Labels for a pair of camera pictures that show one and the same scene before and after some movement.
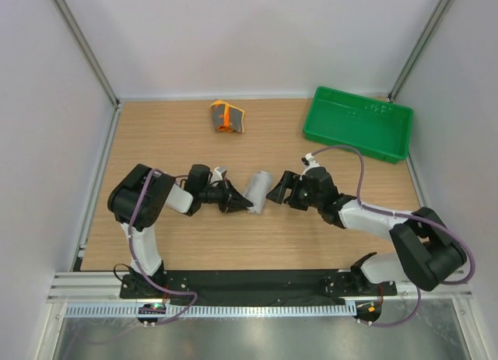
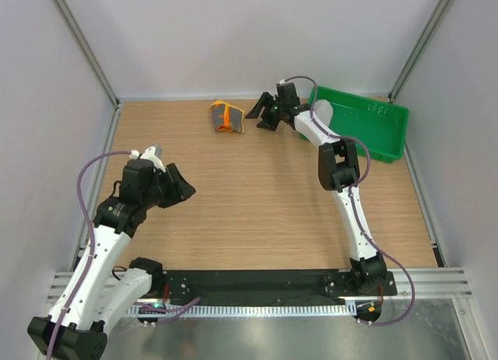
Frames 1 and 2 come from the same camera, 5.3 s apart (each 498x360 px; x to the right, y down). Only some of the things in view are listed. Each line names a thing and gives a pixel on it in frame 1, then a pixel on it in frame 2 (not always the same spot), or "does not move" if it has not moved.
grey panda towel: [257, 191] -> [324, 111]
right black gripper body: [309, 198] -> [272, 115]
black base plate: [245, 286] does not move
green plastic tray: [379, 129] does not move
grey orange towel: [227, 117] does not move
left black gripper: [232, 200] -> [179, 189]
